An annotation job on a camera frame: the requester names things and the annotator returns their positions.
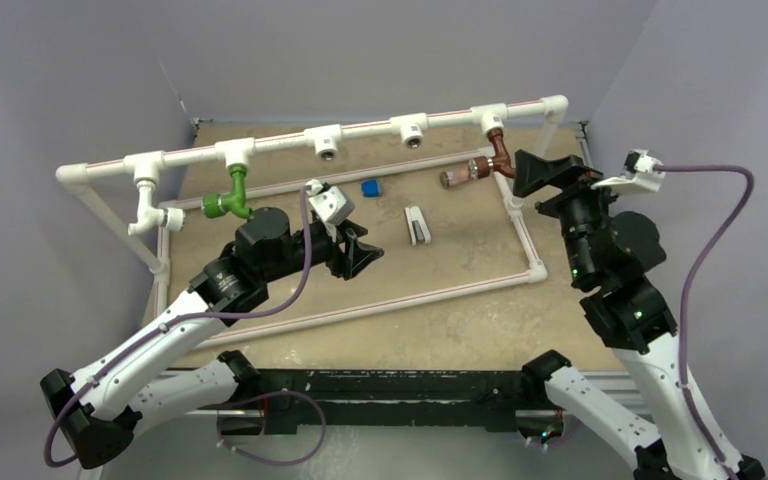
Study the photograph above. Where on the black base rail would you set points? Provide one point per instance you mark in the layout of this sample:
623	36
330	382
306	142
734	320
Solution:
494	400

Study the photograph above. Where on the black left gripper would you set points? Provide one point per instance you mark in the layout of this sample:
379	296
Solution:
355	254

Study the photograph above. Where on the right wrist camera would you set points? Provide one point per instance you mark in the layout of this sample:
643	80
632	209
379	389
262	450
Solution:
641	175

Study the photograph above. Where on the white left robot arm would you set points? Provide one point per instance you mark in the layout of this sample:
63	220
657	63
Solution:
101	408

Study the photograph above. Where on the white water faucet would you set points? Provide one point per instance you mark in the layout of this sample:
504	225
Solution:
150	216

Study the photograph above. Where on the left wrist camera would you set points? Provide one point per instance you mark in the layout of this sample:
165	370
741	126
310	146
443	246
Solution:
330	205

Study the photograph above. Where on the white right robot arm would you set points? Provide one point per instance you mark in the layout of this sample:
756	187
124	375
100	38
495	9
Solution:
609	256

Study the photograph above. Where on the pink capped colourful can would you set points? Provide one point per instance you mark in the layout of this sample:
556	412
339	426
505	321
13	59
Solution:
454	178

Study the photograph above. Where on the white PVC pipe frame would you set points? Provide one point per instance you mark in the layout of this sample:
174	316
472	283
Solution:
153	247

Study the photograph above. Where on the blue cube block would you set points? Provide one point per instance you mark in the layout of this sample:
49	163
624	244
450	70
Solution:
371	188

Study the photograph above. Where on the green water faucet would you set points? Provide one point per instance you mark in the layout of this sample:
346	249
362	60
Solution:
234	202

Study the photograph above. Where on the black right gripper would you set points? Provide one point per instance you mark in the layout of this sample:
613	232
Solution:
567	174

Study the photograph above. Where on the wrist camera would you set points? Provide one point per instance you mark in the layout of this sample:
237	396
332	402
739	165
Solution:
330	205
641	175

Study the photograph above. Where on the brown water faucet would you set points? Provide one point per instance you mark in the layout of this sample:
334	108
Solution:
499	162

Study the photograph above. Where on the white stapler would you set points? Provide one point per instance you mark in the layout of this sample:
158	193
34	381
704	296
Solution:
417	226

